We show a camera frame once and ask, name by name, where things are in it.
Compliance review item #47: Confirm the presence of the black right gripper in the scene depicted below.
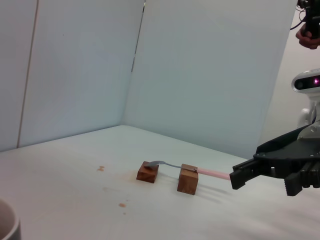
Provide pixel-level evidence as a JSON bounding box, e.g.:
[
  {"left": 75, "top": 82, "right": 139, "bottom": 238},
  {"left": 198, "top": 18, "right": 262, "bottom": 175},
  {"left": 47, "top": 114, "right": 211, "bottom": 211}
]
[{"left": 229, "top": 123, "right": 320, "bottom": 197}]

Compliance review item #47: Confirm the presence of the pink handled metal spoon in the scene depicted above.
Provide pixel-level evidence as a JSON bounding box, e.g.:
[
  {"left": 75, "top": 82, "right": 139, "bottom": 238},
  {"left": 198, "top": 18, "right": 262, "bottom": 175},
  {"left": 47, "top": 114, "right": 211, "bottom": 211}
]
[{"left": 146, "top": 160, "right": 231, "bottom": 181}]

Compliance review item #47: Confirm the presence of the grey ceramic cup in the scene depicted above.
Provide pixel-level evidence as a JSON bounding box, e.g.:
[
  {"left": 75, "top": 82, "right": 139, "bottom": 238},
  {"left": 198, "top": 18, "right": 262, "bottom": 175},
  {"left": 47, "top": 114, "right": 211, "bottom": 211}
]
[{"left": 0, "top": 199, "right": 23, "bottom": 240}]

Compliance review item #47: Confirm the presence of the person's hand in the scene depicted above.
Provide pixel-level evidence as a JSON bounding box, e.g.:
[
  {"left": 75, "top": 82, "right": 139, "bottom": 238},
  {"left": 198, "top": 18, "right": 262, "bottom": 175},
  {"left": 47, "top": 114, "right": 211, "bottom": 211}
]
[{"left": 295, "top": 23, "right": 320, "bottom": 50}]

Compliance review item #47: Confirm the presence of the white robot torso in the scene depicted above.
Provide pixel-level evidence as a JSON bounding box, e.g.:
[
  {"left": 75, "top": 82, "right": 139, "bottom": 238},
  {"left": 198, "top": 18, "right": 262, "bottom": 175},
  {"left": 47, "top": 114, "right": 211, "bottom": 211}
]
[{"left": 299, "top": 94, "right": 320, "bottom": 125}]

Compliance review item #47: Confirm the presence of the light brown notched wooden block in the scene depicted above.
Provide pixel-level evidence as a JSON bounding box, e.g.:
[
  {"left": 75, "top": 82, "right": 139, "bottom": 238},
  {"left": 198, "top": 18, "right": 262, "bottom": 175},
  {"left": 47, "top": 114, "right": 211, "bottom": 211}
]
[{"left": 176, "top": 163, "right": 199, "bottom": 195}]

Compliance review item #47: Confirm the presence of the white robot head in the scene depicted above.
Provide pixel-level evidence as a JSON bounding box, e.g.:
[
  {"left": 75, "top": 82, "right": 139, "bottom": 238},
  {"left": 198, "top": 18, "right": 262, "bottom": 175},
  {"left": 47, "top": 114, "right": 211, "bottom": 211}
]
[{"left": 291, "top": 70, "right": 320, "bottom": 95}]

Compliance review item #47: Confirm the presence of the dark reddish wooden block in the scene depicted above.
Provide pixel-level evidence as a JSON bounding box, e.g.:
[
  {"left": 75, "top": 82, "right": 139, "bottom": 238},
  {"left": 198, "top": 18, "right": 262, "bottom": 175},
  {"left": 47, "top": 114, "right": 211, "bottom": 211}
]
[{"left": 136, "top": 161, "right": 159, "bottom": 184}]

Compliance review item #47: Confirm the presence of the thin black device cable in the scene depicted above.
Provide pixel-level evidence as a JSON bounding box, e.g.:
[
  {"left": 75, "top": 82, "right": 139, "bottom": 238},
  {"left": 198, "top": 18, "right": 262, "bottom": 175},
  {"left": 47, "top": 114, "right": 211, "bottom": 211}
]
[{"left": 289, "top": 4, "right": 305, "bottom": 31}]

